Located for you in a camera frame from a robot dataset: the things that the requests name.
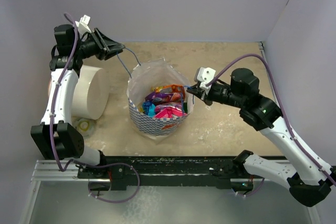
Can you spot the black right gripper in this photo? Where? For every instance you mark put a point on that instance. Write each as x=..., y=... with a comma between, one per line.
x=207, y=98

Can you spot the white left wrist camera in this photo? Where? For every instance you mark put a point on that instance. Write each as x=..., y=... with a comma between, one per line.
x=83, y=25

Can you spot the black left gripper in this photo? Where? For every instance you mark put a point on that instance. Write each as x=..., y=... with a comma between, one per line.
x=106, y=48

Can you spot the orange snack packet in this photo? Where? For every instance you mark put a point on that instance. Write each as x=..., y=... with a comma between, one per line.
x=172, y=88

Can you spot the aluminium frame rail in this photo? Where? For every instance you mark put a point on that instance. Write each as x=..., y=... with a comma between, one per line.
x=48, y=171

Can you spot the blue checkered paper bag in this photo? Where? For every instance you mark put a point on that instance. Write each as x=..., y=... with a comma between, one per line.
x=145, y=78

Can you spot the pink snack packet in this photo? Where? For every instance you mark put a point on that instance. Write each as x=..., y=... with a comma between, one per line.
x=168, y=111

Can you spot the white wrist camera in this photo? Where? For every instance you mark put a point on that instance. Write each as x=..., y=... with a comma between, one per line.
x=204, y=76
x=83, y=25

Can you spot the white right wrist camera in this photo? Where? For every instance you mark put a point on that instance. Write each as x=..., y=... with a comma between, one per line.
x=204, y=76

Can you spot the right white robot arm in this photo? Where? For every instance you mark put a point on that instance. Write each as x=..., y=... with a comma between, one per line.
x=307, y=177

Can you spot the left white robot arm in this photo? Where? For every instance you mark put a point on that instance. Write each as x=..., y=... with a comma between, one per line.
x=55, y=136

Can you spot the white round container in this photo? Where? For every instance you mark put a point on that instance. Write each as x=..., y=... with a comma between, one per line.
x=81, y=95

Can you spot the green snack packet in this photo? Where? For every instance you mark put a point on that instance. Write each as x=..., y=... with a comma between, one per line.
x=185, y=106

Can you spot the blue snack wrapper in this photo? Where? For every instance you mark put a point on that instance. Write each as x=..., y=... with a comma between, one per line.
x=148, y=108

